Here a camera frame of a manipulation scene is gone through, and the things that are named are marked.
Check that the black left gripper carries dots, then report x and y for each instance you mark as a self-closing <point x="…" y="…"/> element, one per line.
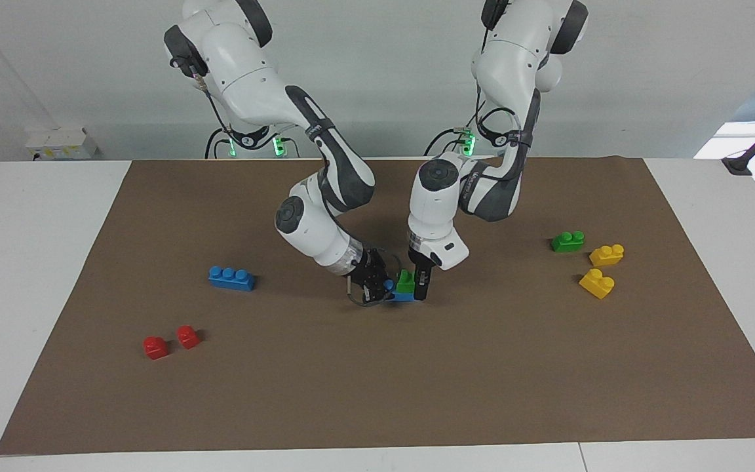
<point x="422" y="259"/>

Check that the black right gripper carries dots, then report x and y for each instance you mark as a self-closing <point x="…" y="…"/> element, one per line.
<point x="367" y="272"/>

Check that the green two-stud toy block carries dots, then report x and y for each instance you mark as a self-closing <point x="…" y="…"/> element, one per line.
<point x="567" y="242"/>
<point x="406" y="282"/>

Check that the blue three-stud toy block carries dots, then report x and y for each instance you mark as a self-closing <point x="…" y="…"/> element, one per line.
<point x="231" y="278"/>
<point x="404" y="297"/>

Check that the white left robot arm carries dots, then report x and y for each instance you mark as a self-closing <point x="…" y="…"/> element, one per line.
<point x="502" y="65"/>

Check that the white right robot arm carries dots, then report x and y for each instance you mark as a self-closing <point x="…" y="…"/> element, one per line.
<point x="253" y="78"/>

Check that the brown table mat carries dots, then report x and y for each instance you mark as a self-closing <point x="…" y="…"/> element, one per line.
<point x="377" y="380"/>

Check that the yellow two-stud toy block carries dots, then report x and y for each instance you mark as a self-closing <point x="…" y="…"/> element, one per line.
<point x="607" y="255"/>
<point x="597" y="284"/>

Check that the red one-stud toy block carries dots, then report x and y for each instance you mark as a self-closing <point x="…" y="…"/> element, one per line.
<point x="187" y="337"/>
<point x="154" y="348"/>

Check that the white wall socket box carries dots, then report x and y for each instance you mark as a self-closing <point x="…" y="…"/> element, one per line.
<point x="61" y="144"/>

